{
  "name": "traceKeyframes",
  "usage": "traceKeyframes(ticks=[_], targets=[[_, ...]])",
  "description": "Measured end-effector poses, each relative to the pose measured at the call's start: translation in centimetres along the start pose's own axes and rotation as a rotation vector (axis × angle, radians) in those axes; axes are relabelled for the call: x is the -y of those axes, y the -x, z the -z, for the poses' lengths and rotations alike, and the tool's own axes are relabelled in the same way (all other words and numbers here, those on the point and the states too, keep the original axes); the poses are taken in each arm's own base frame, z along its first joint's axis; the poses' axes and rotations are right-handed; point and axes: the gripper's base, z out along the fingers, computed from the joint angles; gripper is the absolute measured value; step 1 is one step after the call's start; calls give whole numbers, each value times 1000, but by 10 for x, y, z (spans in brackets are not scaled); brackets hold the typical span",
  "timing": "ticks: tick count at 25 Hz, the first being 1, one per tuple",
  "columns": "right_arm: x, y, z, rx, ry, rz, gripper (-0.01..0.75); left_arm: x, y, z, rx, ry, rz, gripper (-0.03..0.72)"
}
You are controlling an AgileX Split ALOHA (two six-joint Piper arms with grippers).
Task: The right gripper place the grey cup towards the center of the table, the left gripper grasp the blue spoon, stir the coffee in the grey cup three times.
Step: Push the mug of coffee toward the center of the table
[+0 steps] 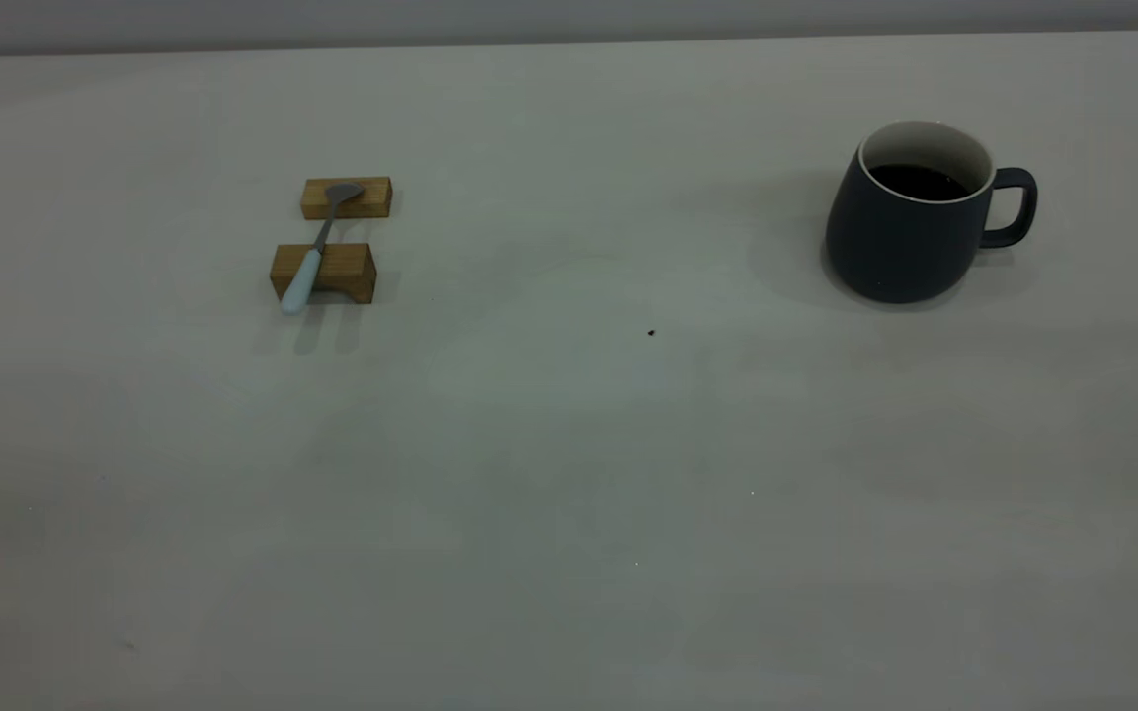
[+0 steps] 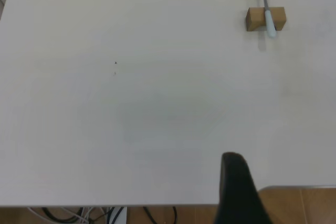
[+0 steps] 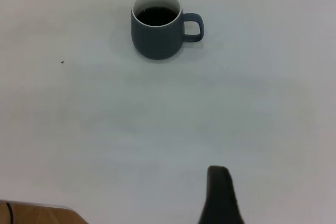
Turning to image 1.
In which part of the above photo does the spoon with light blue handle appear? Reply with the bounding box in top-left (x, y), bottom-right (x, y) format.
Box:
top-left (280, 182), bottom-right (366, 316)

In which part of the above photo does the dark grey ceramic cup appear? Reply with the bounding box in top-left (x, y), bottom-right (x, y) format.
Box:
top-left (824, 120), bottom-right (1038, 304)

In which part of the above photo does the arched wooden block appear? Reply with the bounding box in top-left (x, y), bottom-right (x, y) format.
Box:
top-left (270, 242), bottom-right (377, 306)

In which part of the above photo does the flat rectangular wooden block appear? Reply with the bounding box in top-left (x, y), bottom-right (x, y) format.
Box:
top-left (300, 176), bottom-right (393, 220)

